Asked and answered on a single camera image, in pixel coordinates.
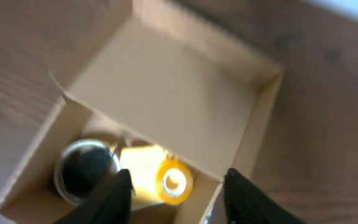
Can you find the yellow sticky note pad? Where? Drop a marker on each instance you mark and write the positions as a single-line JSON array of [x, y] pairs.
[[142, 163]]

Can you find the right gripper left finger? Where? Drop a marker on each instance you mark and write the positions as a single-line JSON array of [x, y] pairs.
[[111, 205]]

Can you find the open cardboard box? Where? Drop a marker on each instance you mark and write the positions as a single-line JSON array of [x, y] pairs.
[[157, 72]]

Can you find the white tape roll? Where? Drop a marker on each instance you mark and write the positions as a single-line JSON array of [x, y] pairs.
[[82, 166]]

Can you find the small yellow tape roll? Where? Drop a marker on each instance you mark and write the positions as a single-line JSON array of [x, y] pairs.
[[173, 181]]

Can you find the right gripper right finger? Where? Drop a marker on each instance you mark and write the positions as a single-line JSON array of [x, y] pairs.
[[246, 204]]

